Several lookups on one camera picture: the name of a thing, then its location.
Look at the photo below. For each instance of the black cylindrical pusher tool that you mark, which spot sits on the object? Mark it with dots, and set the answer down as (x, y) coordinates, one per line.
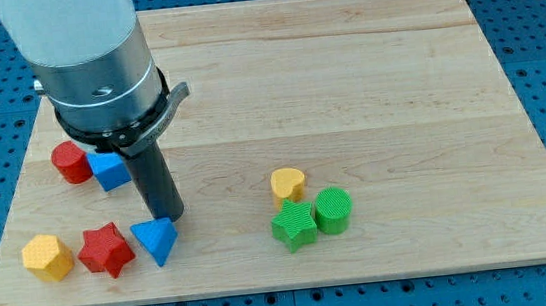
(150, 174)

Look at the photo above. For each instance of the blue cube block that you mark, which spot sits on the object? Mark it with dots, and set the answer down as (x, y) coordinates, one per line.
(109, 170)

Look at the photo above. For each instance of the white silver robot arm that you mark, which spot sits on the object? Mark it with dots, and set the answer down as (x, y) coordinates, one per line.
(92, 61)

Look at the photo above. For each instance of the blue triangle block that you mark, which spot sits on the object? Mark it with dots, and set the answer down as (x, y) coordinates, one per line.
(157, 237)

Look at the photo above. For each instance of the red cylinder block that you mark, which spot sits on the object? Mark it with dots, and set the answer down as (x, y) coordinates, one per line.
(71, 162)

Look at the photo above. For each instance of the red star block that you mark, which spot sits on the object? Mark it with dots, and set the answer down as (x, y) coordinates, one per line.
(105, 250)

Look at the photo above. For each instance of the yellow heart block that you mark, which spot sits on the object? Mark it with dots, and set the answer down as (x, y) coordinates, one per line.
(287, 184)

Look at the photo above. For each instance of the yellow hexagon block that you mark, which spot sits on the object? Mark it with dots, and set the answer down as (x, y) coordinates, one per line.
(47, 258)

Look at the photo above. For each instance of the green star block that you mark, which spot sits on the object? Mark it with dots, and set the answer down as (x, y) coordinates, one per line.
(294, 225)

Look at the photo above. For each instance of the green cylinder block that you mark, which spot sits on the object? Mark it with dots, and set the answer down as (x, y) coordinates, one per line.
(333, 208)

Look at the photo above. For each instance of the light wooden board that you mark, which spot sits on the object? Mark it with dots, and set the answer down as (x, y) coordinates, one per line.
(402, 103)

